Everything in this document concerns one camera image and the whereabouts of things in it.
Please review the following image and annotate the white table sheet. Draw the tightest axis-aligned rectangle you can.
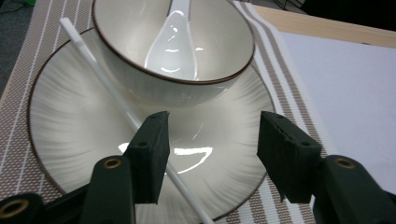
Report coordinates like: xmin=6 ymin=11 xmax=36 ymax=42
xmin=278 ymin=31 xmax=396 ymax=195

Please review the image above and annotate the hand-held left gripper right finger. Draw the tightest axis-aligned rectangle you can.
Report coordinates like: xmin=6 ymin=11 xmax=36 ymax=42
xmin=256 ymin=110 xmax=323 ymax=203

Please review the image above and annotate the single white chopstick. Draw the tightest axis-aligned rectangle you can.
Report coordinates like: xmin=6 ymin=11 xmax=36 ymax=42
xmin=59 ymin=17 xmax=216 ymax=224

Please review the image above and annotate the striped woven placemat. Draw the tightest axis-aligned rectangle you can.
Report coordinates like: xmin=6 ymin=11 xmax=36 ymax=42
xmin=0 ymin=0 xmax=339 ymax=224

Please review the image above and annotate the white plate dark rim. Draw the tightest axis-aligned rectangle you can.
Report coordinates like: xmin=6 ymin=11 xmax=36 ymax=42
xmin=27 ymin=27 xmax=276 ymax=224

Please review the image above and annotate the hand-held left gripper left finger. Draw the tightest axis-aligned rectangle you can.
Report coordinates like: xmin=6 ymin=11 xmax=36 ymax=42
xmin=123 ymin=110 xmax=171 ymax=204

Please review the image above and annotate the white bowl dark rim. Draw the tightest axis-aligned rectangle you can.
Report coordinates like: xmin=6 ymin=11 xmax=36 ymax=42
xmin=92 ymin=0 xmax=256 ymax=108

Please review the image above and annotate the white ceramic spoon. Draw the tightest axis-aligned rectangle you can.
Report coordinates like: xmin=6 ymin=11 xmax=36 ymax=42
xmin=143 ymin=0 xmax=200 ymax=81

